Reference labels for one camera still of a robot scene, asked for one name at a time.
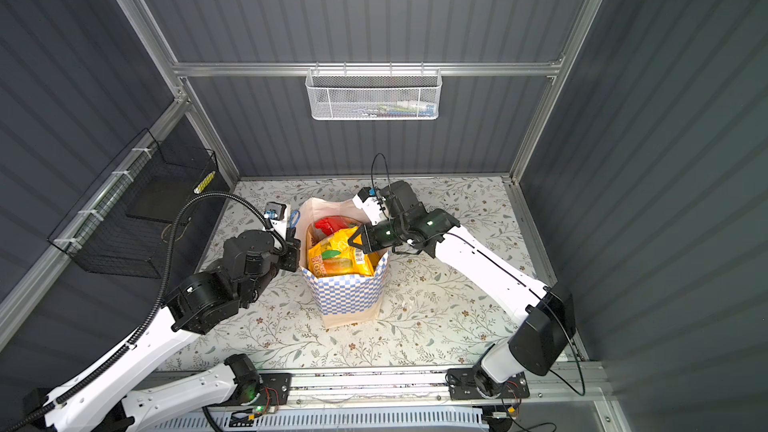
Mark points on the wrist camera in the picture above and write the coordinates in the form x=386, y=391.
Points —
x=370, y=204
x=278, y=214

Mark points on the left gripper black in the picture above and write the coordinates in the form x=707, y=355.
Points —
x=291, y=260

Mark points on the yellow snack bag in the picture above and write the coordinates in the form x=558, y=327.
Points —
x=332, y=257

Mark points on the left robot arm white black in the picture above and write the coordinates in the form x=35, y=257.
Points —
x=106, y=396

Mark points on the floral table cloth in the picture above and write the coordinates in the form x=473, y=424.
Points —
x=430, y=313

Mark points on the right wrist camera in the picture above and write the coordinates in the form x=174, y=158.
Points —
x=370, y=204

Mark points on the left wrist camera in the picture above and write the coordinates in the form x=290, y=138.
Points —
x=278, y=214

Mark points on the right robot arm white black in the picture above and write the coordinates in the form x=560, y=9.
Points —
x=545, y=314

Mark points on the white wire wall basket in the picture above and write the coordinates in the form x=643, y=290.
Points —
x=390, y=96

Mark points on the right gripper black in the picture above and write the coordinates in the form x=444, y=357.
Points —
x=369, y=239

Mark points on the red snack bag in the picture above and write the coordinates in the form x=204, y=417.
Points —
x=329, y=225

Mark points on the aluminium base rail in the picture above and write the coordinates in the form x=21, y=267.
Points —
x=378, y=397

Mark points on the black wire side basket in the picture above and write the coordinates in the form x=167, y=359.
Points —
x=123, y=228

